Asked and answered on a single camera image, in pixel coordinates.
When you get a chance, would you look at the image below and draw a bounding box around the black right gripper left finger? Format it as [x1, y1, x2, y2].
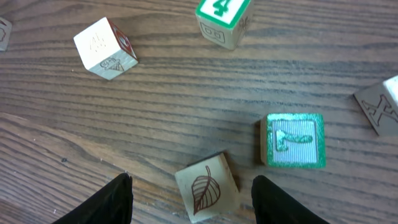
[53, 173, 134, 224]

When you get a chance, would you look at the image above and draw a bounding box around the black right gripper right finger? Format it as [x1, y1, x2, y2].
[251, 175, 328, 224]

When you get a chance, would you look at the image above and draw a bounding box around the red Y wooden block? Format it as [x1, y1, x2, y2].
[175, 152, 241, 223]

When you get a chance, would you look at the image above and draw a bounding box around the blue D wooden block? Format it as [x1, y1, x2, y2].
[73, 17, 139, 80]

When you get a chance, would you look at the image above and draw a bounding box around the green 7 wooden block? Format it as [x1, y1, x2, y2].
[260, 113, 326, 169]

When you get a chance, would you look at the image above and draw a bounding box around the yellow G wooden block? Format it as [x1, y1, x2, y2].
[354, 76, 397, 136]

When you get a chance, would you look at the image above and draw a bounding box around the green 4 wooden block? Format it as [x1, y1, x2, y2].
[195, 0, 254, 50]

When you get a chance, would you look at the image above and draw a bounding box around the blue X wooden block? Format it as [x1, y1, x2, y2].
[0, 17, 12, 51]

